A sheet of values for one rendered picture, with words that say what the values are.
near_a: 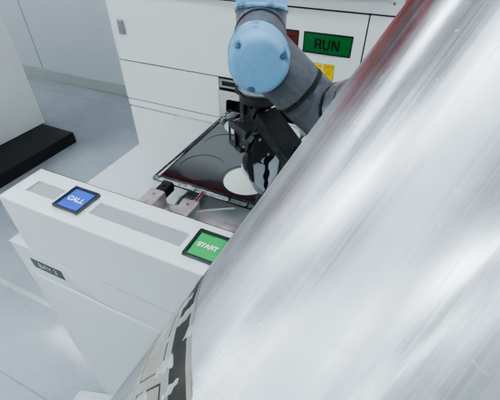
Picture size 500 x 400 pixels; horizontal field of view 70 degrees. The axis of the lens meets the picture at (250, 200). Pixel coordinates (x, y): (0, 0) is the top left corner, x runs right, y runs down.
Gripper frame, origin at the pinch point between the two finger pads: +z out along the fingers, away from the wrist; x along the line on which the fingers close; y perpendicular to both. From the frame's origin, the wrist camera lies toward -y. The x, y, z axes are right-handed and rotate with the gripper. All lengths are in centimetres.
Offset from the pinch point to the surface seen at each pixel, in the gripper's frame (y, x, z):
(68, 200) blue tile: 11.7, 33.3, -5.1
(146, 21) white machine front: 63, -4, -18
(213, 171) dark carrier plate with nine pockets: 13.3, 4.3, 1.4
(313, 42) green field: 20.7, -29.1, -18.8
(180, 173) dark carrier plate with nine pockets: 16.8, 10.5, 1.4
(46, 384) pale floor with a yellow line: 45, 64, 91
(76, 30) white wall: 312, -29, 39
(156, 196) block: 11.1, 18.4, 0.5
